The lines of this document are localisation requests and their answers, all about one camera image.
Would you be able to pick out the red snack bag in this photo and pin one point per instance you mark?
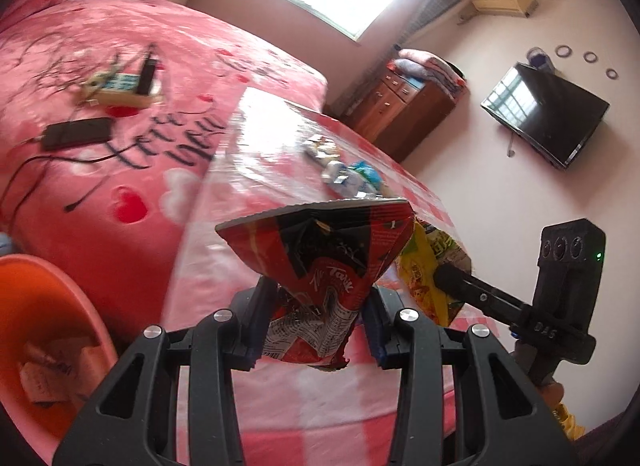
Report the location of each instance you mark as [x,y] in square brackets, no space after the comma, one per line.
[325,256]

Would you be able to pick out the black wall television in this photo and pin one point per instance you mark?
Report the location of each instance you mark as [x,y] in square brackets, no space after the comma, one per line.
[550,115]

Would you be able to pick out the foil snack bar wrapper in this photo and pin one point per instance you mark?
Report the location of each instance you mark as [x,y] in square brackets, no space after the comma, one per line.
[320,148]

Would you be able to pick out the orange plastic basin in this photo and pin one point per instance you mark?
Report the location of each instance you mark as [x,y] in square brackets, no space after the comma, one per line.
[30,296]

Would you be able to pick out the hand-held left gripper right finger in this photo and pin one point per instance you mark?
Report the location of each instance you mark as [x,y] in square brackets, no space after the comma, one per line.
[375,336]

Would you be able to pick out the yellow snack bag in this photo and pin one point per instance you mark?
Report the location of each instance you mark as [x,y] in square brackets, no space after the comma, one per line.
[420,276]

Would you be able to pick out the white blue plastic bag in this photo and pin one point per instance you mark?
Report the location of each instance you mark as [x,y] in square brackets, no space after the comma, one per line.
[350,178]

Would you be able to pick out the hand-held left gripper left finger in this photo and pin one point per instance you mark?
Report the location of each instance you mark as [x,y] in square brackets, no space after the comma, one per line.
[252,326]

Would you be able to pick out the brown wooden cabinet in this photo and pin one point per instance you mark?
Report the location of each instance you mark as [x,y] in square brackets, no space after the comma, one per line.
[400,110]

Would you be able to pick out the black power bank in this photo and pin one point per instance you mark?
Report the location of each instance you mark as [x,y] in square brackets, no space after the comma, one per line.
[75,133]

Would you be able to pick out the grey checked curtain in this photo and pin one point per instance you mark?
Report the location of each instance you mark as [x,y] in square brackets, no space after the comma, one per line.
[435,5]

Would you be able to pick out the folded blankets pile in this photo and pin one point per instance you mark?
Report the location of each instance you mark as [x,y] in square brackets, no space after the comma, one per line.
[425,65]

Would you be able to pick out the beige power strip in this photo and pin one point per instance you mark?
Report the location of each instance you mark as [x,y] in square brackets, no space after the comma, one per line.
[120,90]

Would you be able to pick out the round wall hook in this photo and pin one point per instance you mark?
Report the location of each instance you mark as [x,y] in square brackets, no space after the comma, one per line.
[585,57]
[606,73]
[556,51]

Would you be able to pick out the person's right hand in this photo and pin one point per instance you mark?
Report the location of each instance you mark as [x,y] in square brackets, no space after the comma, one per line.
[552,395]

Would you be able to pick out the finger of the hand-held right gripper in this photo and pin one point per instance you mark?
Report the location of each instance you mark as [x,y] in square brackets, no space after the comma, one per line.
[475,293]

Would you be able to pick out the black charger plug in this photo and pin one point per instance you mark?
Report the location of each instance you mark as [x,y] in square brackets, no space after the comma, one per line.
[147,73]

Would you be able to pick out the pale packaging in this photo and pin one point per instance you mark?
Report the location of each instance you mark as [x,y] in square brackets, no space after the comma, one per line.
[55,371]

